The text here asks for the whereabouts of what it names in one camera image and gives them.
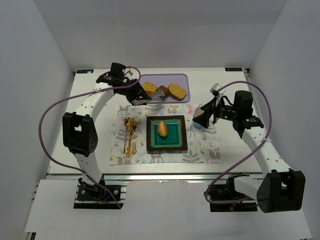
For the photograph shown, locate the silver serving tongs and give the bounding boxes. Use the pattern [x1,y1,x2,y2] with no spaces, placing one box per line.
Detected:
[131,90,166,106]

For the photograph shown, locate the orange glazed bread roll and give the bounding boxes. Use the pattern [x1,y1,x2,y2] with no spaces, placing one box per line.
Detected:
[157,121,168,138]

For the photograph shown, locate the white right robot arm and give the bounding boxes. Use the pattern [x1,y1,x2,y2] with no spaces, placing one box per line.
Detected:
[192,90,306,213]

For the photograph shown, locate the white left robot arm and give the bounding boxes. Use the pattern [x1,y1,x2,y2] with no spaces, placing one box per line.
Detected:
[62,62,152,186]

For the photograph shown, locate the left yellow bread slice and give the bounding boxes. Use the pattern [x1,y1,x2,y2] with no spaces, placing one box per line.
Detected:
[142,81,158,95]

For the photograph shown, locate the yellow bread slice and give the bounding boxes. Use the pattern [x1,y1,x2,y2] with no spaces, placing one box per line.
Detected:
[168,83,187,101]
[142,81,158,95]

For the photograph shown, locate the right yellow bread slice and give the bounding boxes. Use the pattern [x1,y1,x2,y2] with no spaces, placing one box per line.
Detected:
[168,83,187,101]

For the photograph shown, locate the blue ceramic mug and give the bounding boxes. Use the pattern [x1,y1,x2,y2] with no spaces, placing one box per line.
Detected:
[192,106,209,130]

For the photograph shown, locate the brown chocolate bun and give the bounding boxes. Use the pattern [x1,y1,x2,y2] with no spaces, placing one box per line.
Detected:
[158,85,170,99]

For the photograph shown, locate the gold spoon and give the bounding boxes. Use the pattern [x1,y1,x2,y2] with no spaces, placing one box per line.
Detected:
[123,117,132,154]

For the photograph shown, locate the green black square plate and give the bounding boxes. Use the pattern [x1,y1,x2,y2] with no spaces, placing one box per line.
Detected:
[146,115,188,152]

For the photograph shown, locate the lavender plastic tray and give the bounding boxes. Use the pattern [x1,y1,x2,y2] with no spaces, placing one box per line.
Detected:
[139,73,190,104]

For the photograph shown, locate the right blue table label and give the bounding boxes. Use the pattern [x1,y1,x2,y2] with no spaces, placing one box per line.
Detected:
[224,67,243,72]

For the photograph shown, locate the blue table label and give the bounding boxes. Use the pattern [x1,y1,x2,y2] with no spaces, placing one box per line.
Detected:
[224,67,243,72]
[76,69,94,74]

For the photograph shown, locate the animal print placemat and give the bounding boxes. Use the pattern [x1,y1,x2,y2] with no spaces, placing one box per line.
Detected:
[109,104,221,165]

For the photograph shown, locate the gold fork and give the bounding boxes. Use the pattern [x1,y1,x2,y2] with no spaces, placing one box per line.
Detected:
[131,118,138,155]

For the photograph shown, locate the left blue table label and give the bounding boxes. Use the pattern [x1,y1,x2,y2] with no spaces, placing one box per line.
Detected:
[76,69,94,74]

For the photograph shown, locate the gold knife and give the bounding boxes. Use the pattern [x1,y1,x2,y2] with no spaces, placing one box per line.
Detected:
[125,118,134,157]

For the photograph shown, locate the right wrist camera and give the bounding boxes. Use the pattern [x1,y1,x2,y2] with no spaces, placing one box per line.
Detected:
[210,83,222,96]

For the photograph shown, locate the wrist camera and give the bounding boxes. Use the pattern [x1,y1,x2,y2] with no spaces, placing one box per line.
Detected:
[108,62,127,79]
[210,83,222,96]

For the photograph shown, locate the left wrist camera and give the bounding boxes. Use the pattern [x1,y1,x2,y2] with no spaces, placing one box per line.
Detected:
[108,62,127,79]

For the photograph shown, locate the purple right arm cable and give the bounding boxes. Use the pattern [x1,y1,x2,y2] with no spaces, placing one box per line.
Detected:
[204,80,273,206]

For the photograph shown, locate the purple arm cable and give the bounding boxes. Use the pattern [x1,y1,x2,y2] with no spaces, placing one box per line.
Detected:
[204,80,273,206]
[37,65,142,208]

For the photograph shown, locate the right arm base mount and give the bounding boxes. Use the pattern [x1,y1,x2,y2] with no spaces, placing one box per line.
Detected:
[208,174,258,213]

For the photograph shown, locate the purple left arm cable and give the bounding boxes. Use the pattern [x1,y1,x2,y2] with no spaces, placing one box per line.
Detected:
[37,65,142,208]

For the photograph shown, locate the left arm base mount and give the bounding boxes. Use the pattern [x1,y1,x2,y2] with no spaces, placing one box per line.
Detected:
[73,183,127,210]

